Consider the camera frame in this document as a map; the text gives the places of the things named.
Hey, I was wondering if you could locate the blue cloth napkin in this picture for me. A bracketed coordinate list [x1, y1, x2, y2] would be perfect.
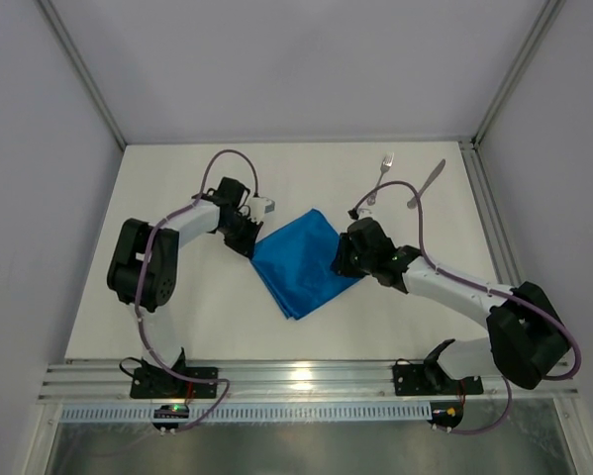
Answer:
[251, 209, 359, 321]

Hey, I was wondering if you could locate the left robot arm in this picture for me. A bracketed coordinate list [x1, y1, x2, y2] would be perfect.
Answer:
[107, 177, 275, 399]

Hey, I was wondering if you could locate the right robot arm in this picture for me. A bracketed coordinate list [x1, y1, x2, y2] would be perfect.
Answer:
[331, 218, 570, 390]

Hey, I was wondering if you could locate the silver table knife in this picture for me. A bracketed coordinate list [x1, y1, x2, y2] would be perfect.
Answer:
[407, 159, 446, 209]

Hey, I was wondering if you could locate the silver fork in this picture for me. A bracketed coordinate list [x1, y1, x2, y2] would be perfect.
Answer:
[366, 152, 394, 206]

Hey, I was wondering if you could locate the right controller board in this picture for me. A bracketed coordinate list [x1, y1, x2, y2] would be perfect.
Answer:
[428, 401, 464, 432]

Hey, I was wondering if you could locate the controller board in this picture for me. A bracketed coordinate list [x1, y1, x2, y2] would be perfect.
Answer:
[428, 401, 464, 432]
[151, 403, 189, 434]

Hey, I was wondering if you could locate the left controller board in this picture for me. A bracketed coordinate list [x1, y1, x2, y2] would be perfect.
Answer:
[151, 403, 189, 434]

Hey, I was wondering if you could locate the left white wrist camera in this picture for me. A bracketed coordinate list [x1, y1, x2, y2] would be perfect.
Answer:
[247, 197, 275, 222]

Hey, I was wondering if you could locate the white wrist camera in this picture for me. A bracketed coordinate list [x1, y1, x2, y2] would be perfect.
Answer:
[347, 208, 373, 221]
[247, 197, 275, 222]

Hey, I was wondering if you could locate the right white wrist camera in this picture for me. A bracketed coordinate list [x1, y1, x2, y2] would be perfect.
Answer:
[347, 208, 373, 221]

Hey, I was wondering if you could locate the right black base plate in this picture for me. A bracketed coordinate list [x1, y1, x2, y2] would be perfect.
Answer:
[392, 359, 484, 396]

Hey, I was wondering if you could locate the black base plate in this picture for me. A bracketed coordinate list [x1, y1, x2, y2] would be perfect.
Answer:
[130, 366, 219, 400]
[392, 359, 484, 396]

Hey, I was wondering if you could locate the right side aluminium rail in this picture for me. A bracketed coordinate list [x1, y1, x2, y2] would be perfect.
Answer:
[458, 140, 526, 286]

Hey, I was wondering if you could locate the aluminium rail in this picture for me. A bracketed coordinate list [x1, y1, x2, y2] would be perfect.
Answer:
[458, 140, 526, 286]
[37, 359, 580, 405]

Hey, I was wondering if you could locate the slotted cable duct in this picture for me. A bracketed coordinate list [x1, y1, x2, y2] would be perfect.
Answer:
[59, 401, 430, 424]

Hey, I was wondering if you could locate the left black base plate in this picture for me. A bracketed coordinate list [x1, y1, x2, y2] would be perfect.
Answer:
[130, 366, 219, 400]

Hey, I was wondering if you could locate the aluminium front rail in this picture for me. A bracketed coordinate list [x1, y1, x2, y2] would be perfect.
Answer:
[37, 359, 580, 405]

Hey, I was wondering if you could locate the left aluminium frame post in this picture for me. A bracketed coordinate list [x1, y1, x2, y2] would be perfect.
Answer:
[34, 0, 128, 151]

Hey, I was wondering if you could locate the aluminium frame post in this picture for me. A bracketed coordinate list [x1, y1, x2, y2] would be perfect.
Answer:
[34, 0, 128, 151]
[471, 0, 566, 148]

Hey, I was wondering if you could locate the right aluminium frame post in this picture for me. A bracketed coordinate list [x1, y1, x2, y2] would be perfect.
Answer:
[471, 0, 566, 148]

